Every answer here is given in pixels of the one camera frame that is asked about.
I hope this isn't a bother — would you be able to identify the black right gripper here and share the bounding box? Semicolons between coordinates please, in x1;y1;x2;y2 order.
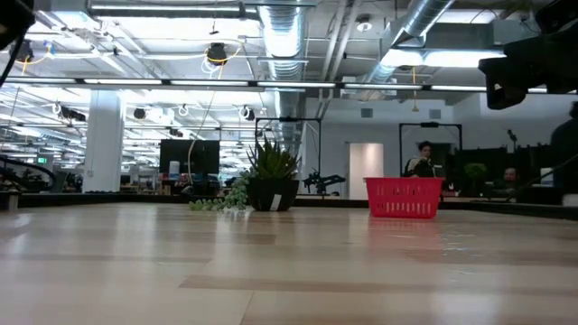
478;26;578;111

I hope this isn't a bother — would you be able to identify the red plastic basket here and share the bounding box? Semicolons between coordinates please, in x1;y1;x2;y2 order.
364;176;447;220

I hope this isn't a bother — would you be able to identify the rectangular ceiling light panel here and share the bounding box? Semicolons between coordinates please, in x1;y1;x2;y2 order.
381;48;507;69

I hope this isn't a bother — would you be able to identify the black partition screen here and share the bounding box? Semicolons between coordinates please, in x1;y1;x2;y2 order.
453;144;555;200

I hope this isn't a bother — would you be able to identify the seated person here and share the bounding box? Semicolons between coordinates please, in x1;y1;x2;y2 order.
403;140;446;179
491;167;520;198

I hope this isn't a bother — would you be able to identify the small green tree plant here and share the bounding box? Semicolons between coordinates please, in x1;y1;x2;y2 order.
463;162;489;198

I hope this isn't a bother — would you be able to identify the long ceiling light strip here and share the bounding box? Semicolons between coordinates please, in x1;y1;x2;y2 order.
0;77;548;94

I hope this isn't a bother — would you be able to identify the white door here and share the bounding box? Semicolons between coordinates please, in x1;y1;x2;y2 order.
347;142;385;200

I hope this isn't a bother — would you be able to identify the potted succulent black pot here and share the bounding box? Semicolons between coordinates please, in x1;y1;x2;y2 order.
188;136;303;213

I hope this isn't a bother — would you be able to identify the black ceiling spotlight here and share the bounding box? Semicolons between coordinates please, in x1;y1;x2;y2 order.
206;42;229;67
15;39;35;63

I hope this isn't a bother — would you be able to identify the black monitor screen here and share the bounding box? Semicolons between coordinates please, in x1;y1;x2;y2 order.
158;138;221;176

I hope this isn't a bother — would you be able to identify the white square column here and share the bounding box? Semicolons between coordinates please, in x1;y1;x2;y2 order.
81;89;126;194

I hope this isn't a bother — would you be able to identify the black frame stand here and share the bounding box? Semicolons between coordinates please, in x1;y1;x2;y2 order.
255;116;323;200
398;121;463;180

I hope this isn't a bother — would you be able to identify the yellow hanging cord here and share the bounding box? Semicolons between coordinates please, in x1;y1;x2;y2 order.
411;66;420;114

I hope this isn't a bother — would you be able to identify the silver ventilation duct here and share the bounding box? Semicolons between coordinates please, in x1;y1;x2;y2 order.
256;0;309;153
360;0;455;98

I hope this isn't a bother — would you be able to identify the thin black slanted cable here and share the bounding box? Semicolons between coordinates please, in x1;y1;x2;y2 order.
514;154;578;195

